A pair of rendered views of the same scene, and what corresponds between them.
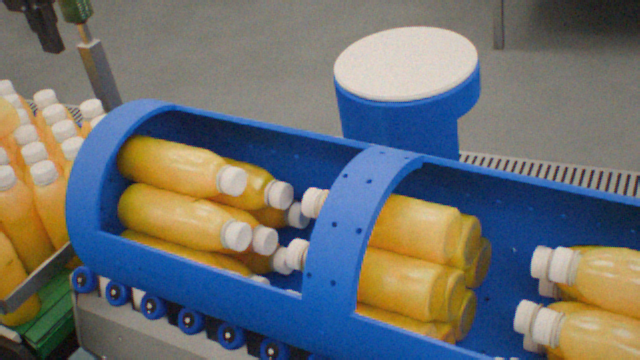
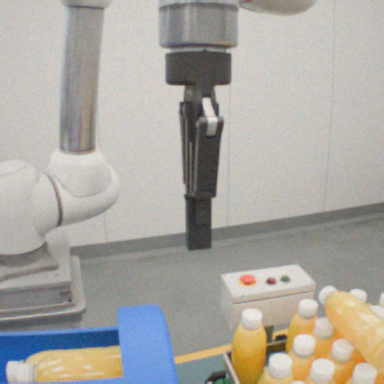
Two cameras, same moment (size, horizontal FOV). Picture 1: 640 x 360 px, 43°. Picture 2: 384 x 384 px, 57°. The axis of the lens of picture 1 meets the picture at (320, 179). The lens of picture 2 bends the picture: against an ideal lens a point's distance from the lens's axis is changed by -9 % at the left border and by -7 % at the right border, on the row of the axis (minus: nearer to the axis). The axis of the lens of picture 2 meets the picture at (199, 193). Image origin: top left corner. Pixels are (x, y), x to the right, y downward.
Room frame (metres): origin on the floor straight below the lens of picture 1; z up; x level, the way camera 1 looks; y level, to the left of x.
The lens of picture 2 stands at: (1.34, -0.01, 1.54)
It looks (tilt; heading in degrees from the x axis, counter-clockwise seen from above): 17 degrees down; 130
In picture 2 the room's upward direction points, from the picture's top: straight up
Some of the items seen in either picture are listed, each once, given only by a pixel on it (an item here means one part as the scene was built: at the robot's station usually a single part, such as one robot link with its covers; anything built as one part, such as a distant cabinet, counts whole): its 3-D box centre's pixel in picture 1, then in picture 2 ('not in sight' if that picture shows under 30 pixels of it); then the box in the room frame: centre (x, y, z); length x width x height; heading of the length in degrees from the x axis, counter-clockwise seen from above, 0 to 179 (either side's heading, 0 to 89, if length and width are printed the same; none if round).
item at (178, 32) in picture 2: not in sight; (198, 27); (1.05, 0.33, 1.60); 0.09 x 0.09 x 0.06
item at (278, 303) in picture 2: not in sight; (266, 296); (0.97, 0.68, 1.05); 0.20 x 0.10 x 0.10; 53
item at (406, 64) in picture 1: (404, 62); not in sight; (1.38, -0.20, 1.03); 0.28 x 0.28 x 0.01
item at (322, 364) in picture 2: (33, 152); (322, 370); (1.20, 0.48, 1.09); 0.04 x 0.04 x 0.02
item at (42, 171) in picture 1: (43, 171); (280, 364); (1.13, 0.45, 1.09); 0.04 x 0.04 x 0.02
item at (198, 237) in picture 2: (48, 27); (199, 222); (1.06, 0.33, 1.37); 0.03 x 0.01 x 0.07; 53
